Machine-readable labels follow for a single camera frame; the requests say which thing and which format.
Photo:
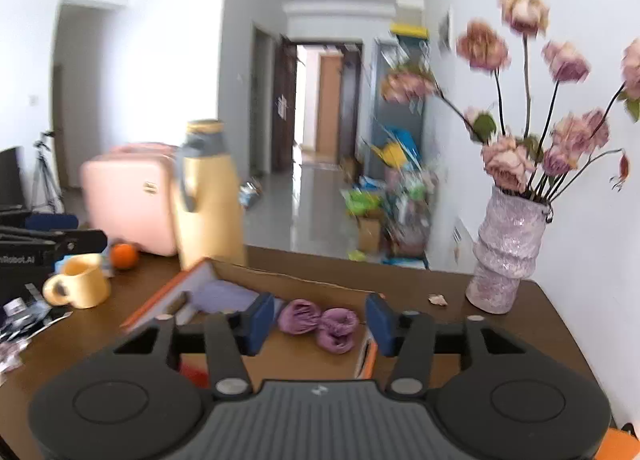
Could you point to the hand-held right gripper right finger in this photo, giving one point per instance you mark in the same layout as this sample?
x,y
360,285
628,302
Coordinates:
x,y
378,327

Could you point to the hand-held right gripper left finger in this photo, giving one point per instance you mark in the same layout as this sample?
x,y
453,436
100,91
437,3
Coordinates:
x,y
263,324

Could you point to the red cardboard box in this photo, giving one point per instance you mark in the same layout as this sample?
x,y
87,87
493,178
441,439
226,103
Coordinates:
x,y
300,286

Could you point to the light purple folded cloth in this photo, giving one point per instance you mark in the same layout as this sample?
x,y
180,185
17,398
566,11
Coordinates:
x,y
227,296

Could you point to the yellow mug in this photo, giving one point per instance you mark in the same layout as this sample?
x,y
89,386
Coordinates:
x,y
87,282

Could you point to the crumpled plastic wrappers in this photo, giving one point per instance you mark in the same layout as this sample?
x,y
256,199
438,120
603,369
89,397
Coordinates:
x,y
22,325

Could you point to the fallen dried petal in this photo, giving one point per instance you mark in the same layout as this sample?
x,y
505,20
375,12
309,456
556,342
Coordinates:
x,y
438,299

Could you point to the small cardboard carton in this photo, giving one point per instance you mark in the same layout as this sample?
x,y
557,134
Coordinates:
x,y
369,235

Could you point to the orange fruit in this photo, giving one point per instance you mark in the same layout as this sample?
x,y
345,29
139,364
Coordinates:
x,y
124,256

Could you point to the pink suitcase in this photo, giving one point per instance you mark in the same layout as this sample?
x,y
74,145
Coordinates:
x,y
130,200

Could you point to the yellow thermos jug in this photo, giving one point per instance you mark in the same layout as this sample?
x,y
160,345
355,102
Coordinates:
x,y
210,210

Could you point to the pile of colourful clutter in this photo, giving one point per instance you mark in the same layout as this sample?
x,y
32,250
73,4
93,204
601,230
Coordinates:
x,y
400,190

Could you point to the glittery pink vase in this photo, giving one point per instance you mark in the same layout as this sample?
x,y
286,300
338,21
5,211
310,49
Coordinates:
x,y
505,250

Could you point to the dried pink rose bouquet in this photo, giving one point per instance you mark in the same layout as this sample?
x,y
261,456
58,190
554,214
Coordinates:
x,y
507,162

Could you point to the wooden door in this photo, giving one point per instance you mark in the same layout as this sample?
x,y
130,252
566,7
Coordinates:
x,y
329,105

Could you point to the grey refrigerator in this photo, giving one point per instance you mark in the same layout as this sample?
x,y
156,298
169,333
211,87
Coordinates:
x,y
385,90

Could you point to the orange object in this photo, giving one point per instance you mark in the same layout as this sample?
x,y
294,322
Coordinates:
x,y
620,445

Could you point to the yellow box on refrigerator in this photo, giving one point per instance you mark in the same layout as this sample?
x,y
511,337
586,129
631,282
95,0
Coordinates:
x,y
410,29

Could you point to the camera tripod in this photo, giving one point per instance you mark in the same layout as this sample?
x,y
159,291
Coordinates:
x,y
44,175

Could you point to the framed wall picture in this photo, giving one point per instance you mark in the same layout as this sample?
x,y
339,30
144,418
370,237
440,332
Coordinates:
x,y
445,30

